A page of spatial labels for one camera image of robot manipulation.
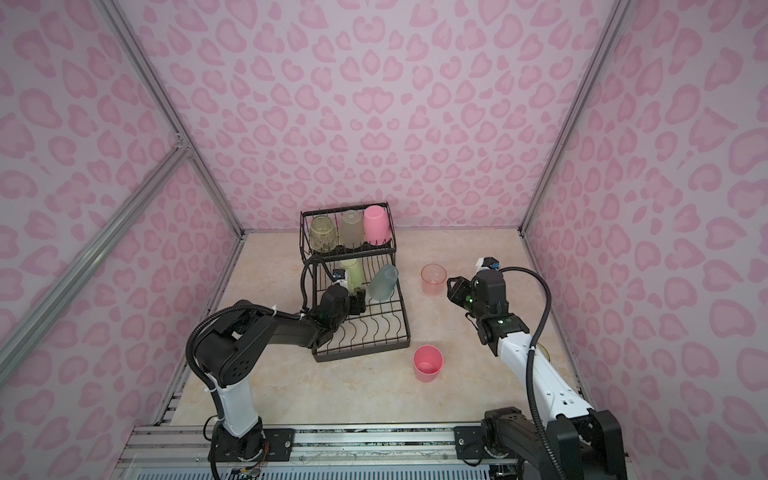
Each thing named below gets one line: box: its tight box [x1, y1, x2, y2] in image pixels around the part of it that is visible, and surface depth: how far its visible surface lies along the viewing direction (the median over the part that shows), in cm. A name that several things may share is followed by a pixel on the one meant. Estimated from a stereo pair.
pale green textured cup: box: [339, 209, 365, 247], surface depth 87 cm
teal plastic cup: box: [368, 264, 399, 302], surface depth 99 cm
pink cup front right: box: [413, 344, 444, 383], surface depth 86 cm
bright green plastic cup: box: [310, 215, 336, 253], surface depth 86 cm
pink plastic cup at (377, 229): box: [364, 205, 391, 246], surface depth 87 cm
